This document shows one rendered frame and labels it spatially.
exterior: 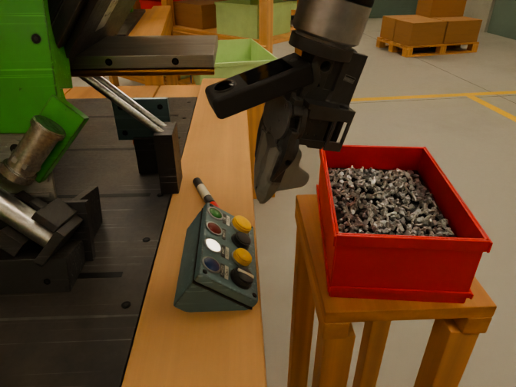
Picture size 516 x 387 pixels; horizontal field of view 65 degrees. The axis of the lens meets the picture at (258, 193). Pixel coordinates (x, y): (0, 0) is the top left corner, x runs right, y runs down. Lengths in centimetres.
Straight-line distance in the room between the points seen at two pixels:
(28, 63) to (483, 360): 164
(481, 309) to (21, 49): 70
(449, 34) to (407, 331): 542
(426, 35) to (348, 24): 602
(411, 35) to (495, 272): 457
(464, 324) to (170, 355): 46
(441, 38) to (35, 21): 629
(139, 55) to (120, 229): 25
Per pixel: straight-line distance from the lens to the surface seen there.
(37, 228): 54
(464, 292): 68
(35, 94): 54
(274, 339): 162
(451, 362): 80
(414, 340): 172
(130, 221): 65
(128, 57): 63
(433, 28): 650
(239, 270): 47
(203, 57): 61
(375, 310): 65
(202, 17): 351
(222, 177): 74
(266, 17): 296
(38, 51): 54
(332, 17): 44
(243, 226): 55
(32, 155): 52
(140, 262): 57
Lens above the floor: 125
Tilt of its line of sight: 31 degrees down
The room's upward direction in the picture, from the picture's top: straight up
